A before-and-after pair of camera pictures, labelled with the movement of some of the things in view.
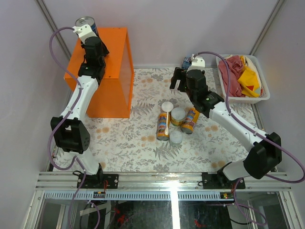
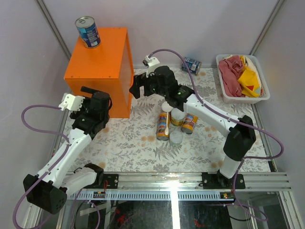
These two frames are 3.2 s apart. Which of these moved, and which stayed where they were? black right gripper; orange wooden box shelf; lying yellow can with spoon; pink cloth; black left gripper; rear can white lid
Moved: black right gripper; black left gripper
Stayed: rear can white lid; orange wooden box shelf; pink cloth; lying yellow can with spoon
